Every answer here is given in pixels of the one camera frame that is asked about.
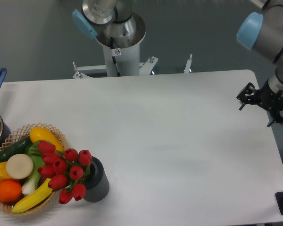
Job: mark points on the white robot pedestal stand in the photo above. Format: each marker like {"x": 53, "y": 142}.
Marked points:
{"x": 119, "y": 61}

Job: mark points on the dark grey ribbed vase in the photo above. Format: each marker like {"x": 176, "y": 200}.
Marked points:
{"x": 97, "y": 184}

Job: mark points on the red tulip bouquet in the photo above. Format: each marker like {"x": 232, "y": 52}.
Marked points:
{"x": 67, "y": 170}

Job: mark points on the woven wicker basket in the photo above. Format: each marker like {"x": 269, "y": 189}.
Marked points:
{"x": 17, "y": 135}

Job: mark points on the orange fruit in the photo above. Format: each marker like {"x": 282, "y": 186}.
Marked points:
{"x": 10, "y": 190}

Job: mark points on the green cucumber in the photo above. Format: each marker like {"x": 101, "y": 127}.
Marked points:
{"x": 18, "y": 147}

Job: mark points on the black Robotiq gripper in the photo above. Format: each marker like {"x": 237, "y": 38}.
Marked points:
{"x": 264, "y": 98}

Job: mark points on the beige round radish slice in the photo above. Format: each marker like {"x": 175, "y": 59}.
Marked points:
{"x": 19, "y": 166}

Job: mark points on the yellow banana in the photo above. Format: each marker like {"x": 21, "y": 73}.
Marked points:
{"x": 33, "y": 199}

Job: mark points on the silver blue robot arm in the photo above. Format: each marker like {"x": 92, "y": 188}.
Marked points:
{"x": 260, "y": 32}

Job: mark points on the green bok choy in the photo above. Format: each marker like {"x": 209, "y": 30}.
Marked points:
{"x": 33, "y": 180}

